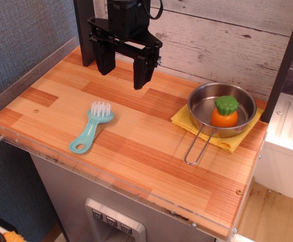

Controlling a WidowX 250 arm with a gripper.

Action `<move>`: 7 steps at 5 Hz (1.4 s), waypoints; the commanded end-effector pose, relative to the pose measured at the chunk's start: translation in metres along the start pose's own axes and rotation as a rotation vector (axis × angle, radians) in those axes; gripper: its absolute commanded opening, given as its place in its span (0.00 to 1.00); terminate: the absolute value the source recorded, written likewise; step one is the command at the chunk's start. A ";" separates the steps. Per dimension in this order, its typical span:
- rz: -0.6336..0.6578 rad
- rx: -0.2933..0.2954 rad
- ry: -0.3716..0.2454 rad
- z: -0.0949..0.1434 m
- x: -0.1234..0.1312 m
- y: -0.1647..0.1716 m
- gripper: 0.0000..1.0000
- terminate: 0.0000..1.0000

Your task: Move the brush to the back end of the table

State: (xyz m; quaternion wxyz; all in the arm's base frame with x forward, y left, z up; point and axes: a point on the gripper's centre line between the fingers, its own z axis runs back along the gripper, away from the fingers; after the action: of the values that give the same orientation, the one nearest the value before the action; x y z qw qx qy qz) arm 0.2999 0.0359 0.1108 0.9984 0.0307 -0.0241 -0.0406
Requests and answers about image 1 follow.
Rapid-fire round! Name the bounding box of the dark grey left post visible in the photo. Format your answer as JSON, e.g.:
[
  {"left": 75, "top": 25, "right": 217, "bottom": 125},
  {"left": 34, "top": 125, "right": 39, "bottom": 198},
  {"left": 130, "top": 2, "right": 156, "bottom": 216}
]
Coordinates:
[{"left": 73, "top": 0, "right": 95, "bottom": 67}]

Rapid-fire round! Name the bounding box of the orange toy carrot green top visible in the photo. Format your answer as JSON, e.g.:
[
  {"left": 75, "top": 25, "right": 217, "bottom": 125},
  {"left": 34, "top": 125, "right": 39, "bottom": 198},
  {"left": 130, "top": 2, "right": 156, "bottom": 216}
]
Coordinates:
[{"left": 211, "top": 96, "right": 239, "bottom": 128}]

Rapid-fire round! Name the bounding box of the clear acrylic table guard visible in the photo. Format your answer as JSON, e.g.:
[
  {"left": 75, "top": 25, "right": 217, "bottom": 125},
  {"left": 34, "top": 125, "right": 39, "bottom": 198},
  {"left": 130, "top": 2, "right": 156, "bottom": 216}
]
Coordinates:
[{"left": 0, "top": 38, "right": 267, "bottom": 241}]

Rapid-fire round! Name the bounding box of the stainless steel pan with handle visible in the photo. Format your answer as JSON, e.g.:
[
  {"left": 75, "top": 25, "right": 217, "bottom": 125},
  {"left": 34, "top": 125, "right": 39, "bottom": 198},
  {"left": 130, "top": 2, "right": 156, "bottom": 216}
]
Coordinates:
[{"left": 184, "top": 83, "right": 257, "bottom": 165}]

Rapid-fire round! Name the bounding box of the dark grey right post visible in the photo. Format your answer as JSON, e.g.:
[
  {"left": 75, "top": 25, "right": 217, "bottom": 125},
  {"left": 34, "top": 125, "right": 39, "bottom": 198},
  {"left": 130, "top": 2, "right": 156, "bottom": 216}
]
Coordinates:
[{"left": 261, "top": 31, "right": 293, "bottom": 123}]

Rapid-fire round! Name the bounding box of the silver toy fridge dispenser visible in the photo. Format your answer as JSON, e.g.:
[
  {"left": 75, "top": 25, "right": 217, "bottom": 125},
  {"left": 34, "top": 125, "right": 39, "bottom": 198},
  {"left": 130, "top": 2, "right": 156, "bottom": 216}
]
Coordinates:
[{"left": 85, "top": 198, "right": 147, "bottom": 241}]

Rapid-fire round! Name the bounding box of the yellow folded cloth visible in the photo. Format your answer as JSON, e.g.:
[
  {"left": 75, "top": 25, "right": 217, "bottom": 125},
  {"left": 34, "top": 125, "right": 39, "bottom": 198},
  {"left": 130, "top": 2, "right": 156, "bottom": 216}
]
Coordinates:
[{"left": 171, "top": 104, "right": 264, "bottom": 153}]

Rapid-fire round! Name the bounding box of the white toy sink counter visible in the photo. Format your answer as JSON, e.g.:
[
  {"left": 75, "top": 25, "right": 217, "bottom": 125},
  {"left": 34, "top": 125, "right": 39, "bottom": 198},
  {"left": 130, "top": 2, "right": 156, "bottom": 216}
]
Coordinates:
[{"left": 254, "top": 93, "right": 293, "bottom": 198}]

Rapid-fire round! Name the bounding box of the dark grey post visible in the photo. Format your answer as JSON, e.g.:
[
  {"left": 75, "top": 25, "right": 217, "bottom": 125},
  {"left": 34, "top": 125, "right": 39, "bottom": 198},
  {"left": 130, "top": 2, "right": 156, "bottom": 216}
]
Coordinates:
[
  {"left": 73, "top": 0, "right": 95, "bottom": 67},
  {"left": 261, "top": 31, "right": 293, "bottom": 123}
]

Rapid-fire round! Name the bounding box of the teal brush with white bristles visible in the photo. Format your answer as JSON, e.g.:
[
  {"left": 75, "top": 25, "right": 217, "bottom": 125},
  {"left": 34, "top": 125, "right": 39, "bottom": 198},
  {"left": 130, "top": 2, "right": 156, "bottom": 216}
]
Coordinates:
[{"left": 69, "top": 101, "right": 114, "bottom": 154}]

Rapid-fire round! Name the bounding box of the black cable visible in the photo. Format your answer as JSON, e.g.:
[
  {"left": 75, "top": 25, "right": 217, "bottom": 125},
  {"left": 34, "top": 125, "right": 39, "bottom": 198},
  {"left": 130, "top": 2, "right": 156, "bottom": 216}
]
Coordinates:
[{"left": 139, "top": 0, "right": 164, "bottom": 21}]

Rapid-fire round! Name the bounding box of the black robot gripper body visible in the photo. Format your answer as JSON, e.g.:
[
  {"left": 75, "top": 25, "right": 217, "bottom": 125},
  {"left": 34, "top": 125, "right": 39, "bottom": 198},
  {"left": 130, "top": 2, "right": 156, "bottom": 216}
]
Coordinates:
[{"left": 88, "top": 1, "right": 163, "bottom": 67}]

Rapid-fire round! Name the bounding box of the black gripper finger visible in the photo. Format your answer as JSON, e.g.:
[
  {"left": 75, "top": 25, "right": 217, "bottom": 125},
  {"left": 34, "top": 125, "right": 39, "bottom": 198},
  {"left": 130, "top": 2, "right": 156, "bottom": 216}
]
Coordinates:
[
  {"left": 133, "top": 56, "right": 155, "bottom": 90},
  {"left": 91, "top": 37, "right": 116, "bottom": 75}
]

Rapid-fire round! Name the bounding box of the orange object bottom left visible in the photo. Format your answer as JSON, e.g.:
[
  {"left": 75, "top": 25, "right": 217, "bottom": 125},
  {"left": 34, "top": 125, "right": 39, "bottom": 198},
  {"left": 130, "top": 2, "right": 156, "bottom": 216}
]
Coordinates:
[{"left": 0, "top": 231, "right": 25, "bottom": 242}]

